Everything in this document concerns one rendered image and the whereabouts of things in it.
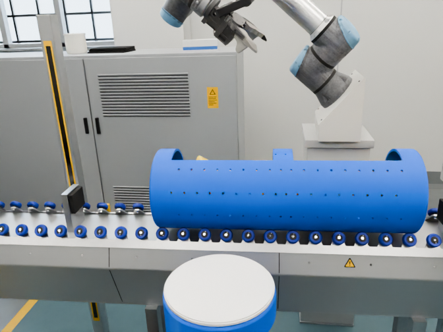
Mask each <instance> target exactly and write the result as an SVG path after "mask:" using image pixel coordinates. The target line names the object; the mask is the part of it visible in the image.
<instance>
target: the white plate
mask: <svg viewBox="0 0 443 332"><path fill-rule="evenodd" d="M274 292H275V284H274V280H273V278H272V276H271V275H270V273H269V272H268V271H267V270H266V269H265V268H264V267H263V266H261V265H260V264H259V263H257V262H255V261H253V260H250V259H248V258H244V257H242V256H236V255H231V254H214V255H208V256H202V257H199V258H195V259H193V260H190V261H188V262H186V263H184V264H183V265H180V266H179V267H178V268H177V269H176V270H174V271H173V272H172V273H171V275H170V276H169V277H168V278H167V281H166V282H165V285H164V289H163V293H164V298H165V302H166V304H167V305H168V307H169V309H170V310H171V311H172V312H173V313H174V314H176V315H177V316H179V317H180V318H182V319H184V320H186V321H189V322H191V323H195V324H198V325H204V326H210V327H223V326H230V325H236V324H239V323H243V322H245V321H248V320H250V319H252V318H255V317H256V316H258V315H259V314H261V313H262V312H263V311H264V310H265V309H266V308H267V307H268V306H269V305H270V303H271V301H272V299H273V297H274Z"/></svg>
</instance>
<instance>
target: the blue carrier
mask: <svg viewBox="0 0 443 332"><path fill-rule="evenodd" d="M204 170H205V171H204ZM217 170H218V171H217ZM256 170H257V171H256ZM171 192H172V193H171ZM183 192H185V194H184V193H183ZM209 192H211V194H209ZM222 192H223V193H224V194H222ZM197 193H198V194H197ZM262 193H264V195H262ZM275 193H276V195H275ZM285 193H287V195H285ZM297 194H298V195H297ZM310 194H312V195H310ZM338 194H340V195H339V196H338ZM352 194H354V196H352ZM367 194H368V196H367ZM381 194H382V196H381ZM149 195H150V209H151V213H152V218H153V220H154V223H155V224H156V225H157V226H158V227H165V228H183V227H184V228H187V229H203V228H207V229H241V230H245V229H251V230H270V229H271V230H274V231H291V230H294V231H325V232H336V231H341V232H354V233H358V232H365V233H412V234H413V233H416V232H418V231H419V230H420V229H421V227H422V226H423V223H424V222H425V218H426V215H427V209H428V177H427V170H426V167H425V164H424V161H423V158H422V157H421V155H420V154H419V152H418V151H416V150H414V149H391V150H390V151H389V152H388V154H387V156H386V159H385V161H294V160H293V150H292V149H273V158H272V160H183V156H182V153H181V151H180V149H160V150H158V151H157V152H156V154H155V156H154V160H153V162H152V168H151V171H150V187H149ZM395 195H397V196H395Z"/></svg>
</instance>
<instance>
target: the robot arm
mask: <svg viewBox="0 0 443 332"><path fill-rule="evenodd" d="M253 1H254V0H234V1H232V2H229V3H227V4H224V5H222V6H221V7H218V5H219V4H220V2H221V0H166V2H165V3H164V5H163V6H162V9H161V11H160V16H161V17H162V18H163V20H164V21H165V22H167V23H168V24H169V25H171V26H173V27H176V28H180V27H181V26H182V25H183V23H184V21H185V20H186V18H187V17H188V16H189V15H190V14H192V12H193V11H194V12H195V13H196V14H197V15H198V16H199V17H202V16H204V18H203V19H202V20H201V22H202V23H203V24H206V23H207V25H209V26H210V27H211V28H212V29H213V30H215V32H214V31H213V33H214V36H215V37H216V38H217V39H218V40H220V41H221V42H222V43H223V44H224V45H225V46H226V45H228V44H229V43H230V42H231V41H232V40H233V39H234V38H235V40H236V41H237V45H236V48H235V50H236V52H237V53H240V52H242V51H244V50H245V49H246V48H248V47H249V48H250V49H251V50H253V51H254V52H255V53H257V52H258V51H257V48H256V44H255V43H254V42H253V40H254V39H255V38H257V37H259V38H261V39H262V40H264V41H267V39H266V36H265V35H264V34H263V33H262V32H261V31H260V30H259V29H258V28H257V27H256V26H255V25H254V24H253V23H251V22H250V21H249V20H247V19H246V18H244V17H242V16H241V15H239V14H238V13H236V12H234V11H236V10H238V9H241V8H243V7H249V6H250V5H251V4H252V2H253ZM272 1H273V2H274V3H275V4H276V5H277V6H278V7H280V8H281V9H282V10H283V11H284V12H285V13H287V14H288V15H289V16H290V17H291V18H292V19H293V20H294V21H295V22H296V23H297V24H298V25H299V26H301V27H302V28H303V29H304V30H305V31H306V32H308V33H309V35H310V41H311V42H312V43H313V44H312V45H311V46H309V45H306V46H305V47H304V48H303V49H302V51H301V52H300V54H298V56H297V57H296V59H295V60H294V61H293V63H292V64H291V66H290V68H289V70H290V72H291V73H292V74H293V75H294V76H295V77H296V78H297V79H298V80H299V81H300V82H302V83H303V84H304V85H305V86H306V87H307V88H308V89H309V90H310V91H311V92H313V93H314V94H315V95H316V96H317V98H318V100H319V102H320V104H321V106H323V108H327V107H329V106H331V104H333V103H334V102H335V101H336V100H337V99H339V98H340V97H341V95H342V94H343V93H344V92H345V91H346V89H348V87H349V85H350V84H351V82H352V78H351V77H350V76H348V75H346V74H343V73H340V72H338V71H337V70H336V69H335V68H334V67H335V66H336V65H337V64H338V63H339V62H340V61H341V60H342V59H343V58H344V57H345V56H346V55H347V54H348V53H349V52H350V51H351V50H352V49H354V48H355V46H356V45H357V44H358V43H359V41H360V35H359V33H358V31H357V30H356V28H355V27H354V25H352V23H351V22H350V21H349V20H348V19H347V18H346V17H344V16H342V15H339V16H338V17H336V16H335V15H334V14H330V15H327V14H326V13H325V12H323V11H322V10H321V9H320V8H319V7H318V6H317V5H315V4H314V3H313V2H312V1H311V0H272Z"/></svg>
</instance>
